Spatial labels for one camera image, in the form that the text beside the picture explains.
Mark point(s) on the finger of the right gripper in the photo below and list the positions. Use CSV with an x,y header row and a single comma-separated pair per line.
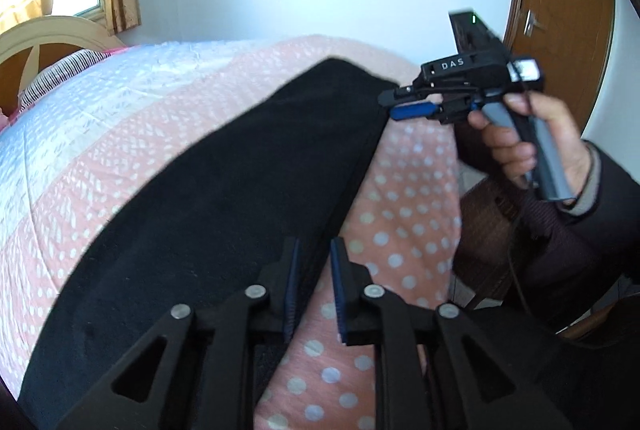
x,y
406,95
413,111

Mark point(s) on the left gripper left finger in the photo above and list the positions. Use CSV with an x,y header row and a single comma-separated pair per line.
x,y
194,369

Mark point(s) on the brown wooden door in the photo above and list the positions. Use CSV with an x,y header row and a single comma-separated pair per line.
x,y
572,52

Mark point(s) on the person's right hand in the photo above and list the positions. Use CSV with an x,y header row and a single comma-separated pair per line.
x,y
517,158

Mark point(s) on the cream arched wooden headboard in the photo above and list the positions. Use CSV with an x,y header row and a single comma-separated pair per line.
x,y
34,45

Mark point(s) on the black pants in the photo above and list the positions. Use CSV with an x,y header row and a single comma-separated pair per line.
x,y
205,226

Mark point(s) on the silver door handle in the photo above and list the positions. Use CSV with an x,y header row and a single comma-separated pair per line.
x,y
531,24

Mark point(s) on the polka dot bed sheet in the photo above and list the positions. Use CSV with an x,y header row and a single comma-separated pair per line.
x,y
71,162

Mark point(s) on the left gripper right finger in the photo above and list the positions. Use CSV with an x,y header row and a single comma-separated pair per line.
x,y
434,368

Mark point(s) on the striped pillow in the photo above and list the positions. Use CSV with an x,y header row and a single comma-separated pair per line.
x,y
59,72

